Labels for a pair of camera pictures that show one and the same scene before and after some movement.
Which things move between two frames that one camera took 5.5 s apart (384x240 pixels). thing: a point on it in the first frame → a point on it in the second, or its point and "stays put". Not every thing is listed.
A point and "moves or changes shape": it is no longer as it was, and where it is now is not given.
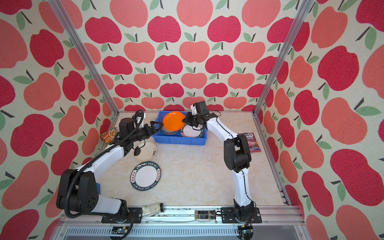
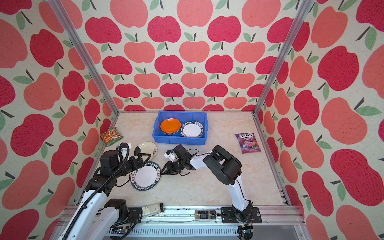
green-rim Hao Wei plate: x=145 y=176 stays put
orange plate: x=172 y=121 moves or changes shape
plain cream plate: x=148 y=151 stays put
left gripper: x=152 y=128 → x=140 y=161
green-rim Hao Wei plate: x=189 y=131 stays put
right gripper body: x=197 y=116 → x=178 y=163
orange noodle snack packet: x=108 y=136 stays put
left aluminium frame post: x=61 y=12 stays put
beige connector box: x=151 y=209 stays put
